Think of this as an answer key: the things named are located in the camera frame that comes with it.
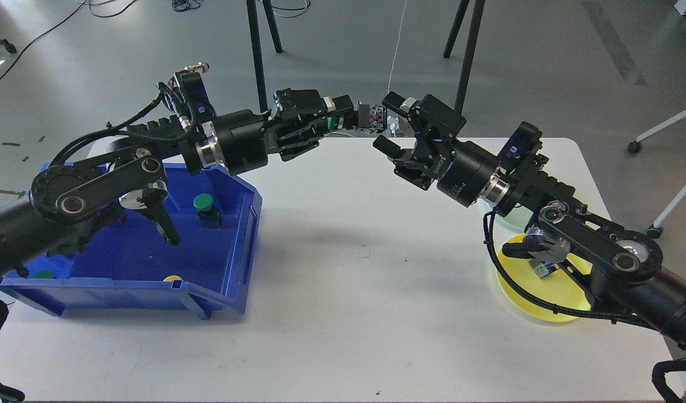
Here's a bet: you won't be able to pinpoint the light green plate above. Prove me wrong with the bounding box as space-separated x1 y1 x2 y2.
495 204 533 231

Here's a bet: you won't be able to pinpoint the black stand legs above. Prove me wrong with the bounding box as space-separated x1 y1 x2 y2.
246 0 284 114
443 1 486 114

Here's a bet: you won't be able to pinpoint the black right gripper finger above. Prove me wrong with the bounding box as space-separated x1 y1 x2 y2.
382 92 466 147
372 135 440 190

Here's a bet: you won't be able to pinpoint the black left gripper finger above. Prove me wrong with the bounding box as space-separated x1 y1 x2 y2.
270 88 356 126
265 115 364 162

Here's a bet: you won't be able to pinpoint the yellow plate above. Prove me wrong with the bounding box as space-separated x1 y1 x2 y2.
492 233 590 324

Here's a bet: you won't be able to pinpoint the black stand legs right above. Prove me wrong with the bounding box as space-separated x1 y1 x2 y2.
443 1 486 114

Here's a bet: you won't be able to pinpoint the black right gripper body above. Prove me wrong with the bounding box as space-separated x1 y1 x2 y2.
416 139 500 207

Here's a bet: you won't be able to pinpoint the blue plastic bin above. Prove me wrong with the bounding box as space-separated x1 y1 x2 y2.
0 162 262 320

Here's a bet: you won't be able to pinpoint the black floor cable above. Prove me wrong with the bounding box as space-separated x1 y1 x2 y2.
0 0 139 93

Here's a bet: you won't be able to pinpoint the white power adapter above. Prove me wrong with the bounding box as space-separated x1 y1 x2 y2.
387 116 410 138

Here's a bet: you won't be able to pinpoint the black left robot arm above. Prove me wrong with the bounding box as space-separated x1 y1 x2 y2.
0 62 361 280

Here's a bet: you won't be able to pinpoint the white cable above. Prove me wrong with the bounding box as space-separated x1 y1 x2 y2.
331 0 408 138

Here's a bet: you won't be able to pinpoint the black stand legs left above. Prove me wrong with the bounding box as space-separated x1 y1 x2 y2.
246 0 284 114

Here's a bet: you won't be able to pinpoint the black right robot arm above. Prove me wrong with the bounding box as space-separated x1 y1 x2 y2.
373 92 686 402

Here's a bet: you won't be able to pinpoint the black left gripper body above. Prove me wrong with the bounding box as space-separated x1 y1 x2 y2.
198 109 270 176

